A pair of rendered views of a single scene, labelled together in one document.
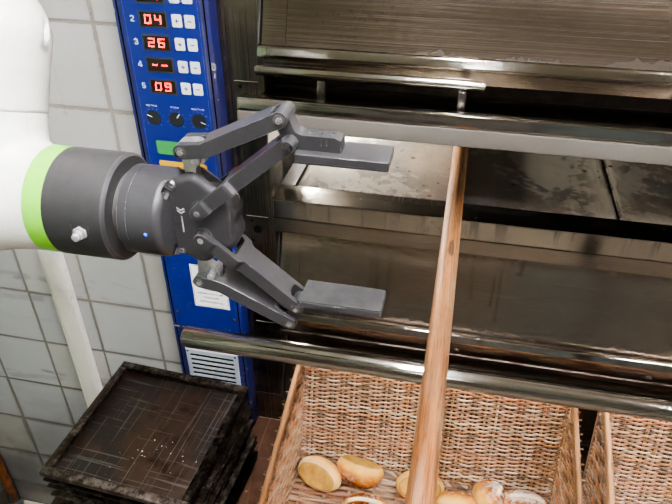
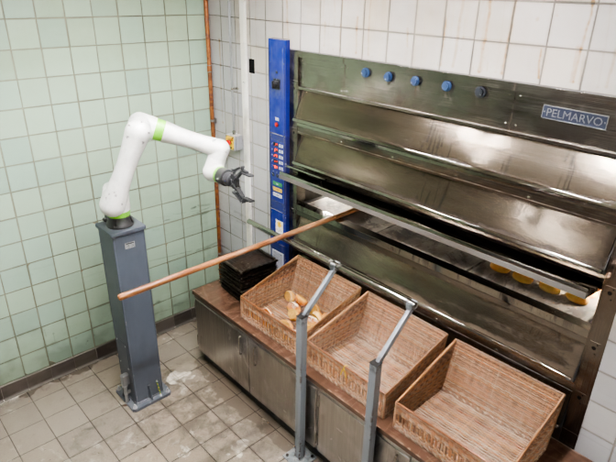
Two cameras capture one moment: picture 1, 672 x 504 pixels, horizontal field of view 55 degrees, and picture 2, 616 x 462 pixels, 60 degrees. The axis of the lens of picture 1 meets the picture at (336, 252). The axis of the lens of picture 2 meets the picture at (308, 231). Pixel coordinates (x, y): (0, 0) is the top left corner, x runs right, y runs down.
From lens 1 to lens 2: 241 cm
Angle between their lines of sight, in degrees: 32
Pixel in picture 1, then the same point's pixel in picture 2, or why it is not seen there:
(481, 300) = (340, 249)
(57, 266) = (248, 213)
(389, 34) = (318, 164)
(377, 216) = (317, 214)
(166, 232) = (227, 181)
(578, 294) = (363, 254)
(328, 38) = (307, 162)
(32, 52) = (223, 152)
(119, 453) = (236, 260)
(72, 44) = (262, 152)
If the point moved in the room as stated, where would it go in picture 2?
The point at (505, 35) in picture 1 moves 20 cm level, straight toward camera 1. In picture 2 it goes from (339, 170) to (312, 177)
